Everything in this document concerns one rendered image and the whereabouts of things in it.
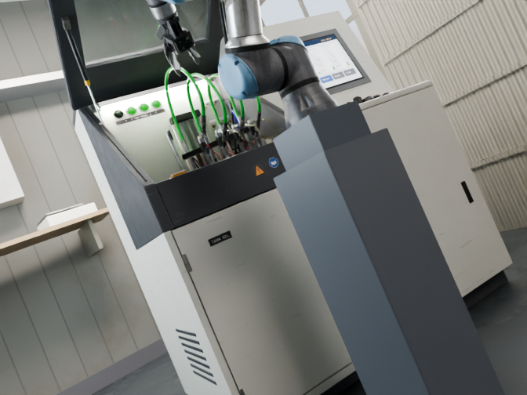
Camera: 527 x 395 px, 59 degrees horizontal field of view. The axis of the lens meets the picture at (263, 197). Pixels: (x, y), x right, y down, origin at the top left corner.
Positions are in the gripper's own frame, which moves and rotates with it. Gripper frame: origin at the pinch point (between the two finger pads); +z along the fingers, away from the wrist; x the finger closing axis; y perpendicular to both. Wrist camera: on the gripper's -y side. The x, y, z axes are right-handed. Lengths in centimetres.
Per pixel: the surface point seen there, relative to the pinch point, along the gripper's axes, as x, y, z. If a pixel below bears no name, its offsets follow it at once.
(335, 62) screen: 76, -16, 46
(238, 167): -6.9, 27.4, 28.8
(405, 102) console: 75, 28, 53
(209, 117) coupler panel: 11, -35, 45
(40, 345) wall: -147, -123, 180
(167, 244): -43, 36, 30
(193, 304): -48, 51, 45
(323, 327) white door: -17, 70, 76
